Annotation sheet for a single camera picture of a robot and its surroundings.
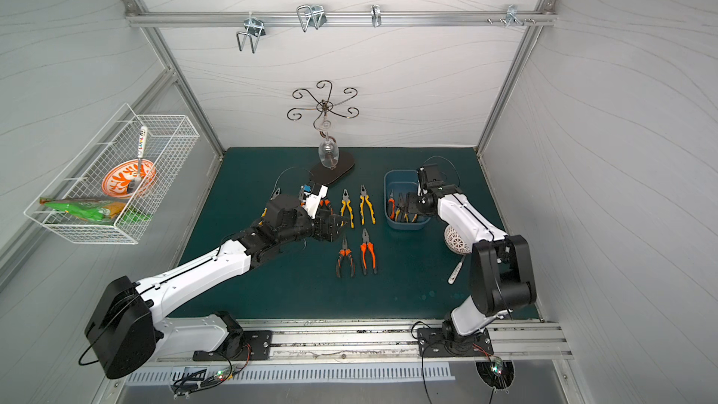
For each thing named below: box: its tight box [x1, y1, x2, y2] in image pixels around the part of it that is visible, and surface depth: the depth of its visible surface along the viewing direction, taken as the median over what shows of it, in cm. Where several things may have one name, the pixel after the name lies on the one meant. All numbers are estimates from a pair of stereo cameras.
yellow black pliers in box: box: [394, 202, 418, 224], surface depth 100 cm
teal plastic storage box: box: [383, 169, 432, 231], surface depth 100 cm
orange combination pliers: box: [359, 228, 377, 275], surface depth 92 cm
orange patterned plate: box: [100, 158, 158, 200], surface depth 68 cm
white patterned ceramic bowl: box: [444, 224, 473, 256], surface depth 93 cm
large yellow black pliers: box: [359, 184, 377, 226], surface depth 103 cm
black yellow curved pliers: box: [394, 192, 410, 223], surface depth 103 cm
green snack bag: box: [39, 197, 152, 224], surface depth 56 cm
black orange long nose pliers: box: [335, 237, 356, 279], surface depth 90 cm
